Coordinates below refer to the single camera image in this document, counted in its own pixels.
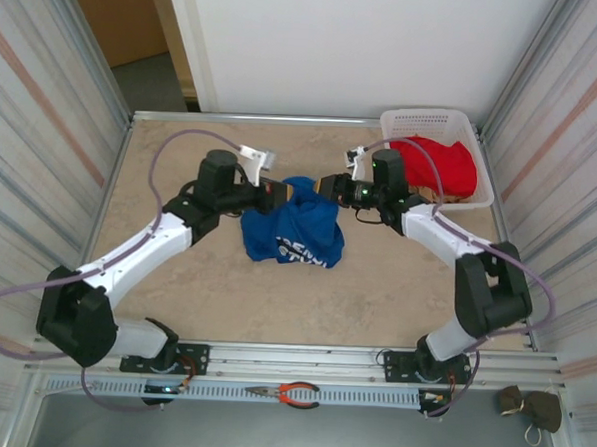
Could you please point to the blue printed t-shirt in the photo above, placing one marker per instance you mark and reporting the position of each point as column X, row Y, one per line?
column 298, row 228

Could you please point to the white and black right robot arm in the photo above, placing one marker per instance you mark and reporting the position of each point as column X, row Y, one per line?
column 438, row 236

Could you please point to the red t-shirt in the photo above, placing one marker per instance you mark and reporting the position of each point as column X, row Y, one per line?
column 451, row 166

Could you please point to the white plastic mesh basket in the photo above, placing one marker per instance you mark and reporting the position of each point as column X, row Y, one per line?
column 424, row 122

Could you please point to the brown cloth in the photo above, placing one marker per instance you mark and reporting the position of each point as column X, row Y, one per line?
column 450, row 197

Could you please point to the brown wooden door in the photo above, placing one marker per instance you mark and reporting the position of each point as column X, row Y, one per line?
column 114, row 13

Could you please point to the small circuit board green light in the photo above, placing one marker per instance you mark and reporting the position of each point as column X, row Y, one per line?
column 162, row 389

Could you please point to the small brown cloth pouch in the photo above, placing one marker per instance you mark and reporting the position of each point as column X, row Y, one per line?
column 508, row 401

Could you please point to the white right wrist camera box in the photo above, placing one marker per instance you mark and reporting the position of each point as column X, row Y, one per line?
column 356, row 161

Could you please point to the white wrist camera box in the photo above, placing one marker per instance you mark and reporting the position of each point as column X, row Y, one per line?
column 356, row 161
column 259, row 161

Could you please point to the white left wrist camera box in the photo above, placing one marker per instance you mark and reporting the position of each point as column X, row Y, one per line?
column 259, row 161

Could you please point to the aluminium table edge rail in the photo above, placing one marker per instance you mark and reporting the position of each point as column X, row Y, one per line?
column 259, row 117

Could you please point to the white door frame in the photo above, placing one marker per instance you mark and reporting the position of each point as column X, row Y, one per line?
column 188, row 37

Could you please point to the aluminium mounting rail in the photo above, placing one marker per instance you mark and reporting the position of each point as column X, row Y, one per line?
column 296, row 358

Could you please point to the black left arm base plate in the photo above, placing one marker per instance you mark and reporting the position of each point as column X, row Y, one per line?
column 196, row 358

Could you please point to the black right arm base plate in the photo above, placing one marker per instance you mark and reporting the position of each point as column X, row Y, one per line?
column 396, row 366

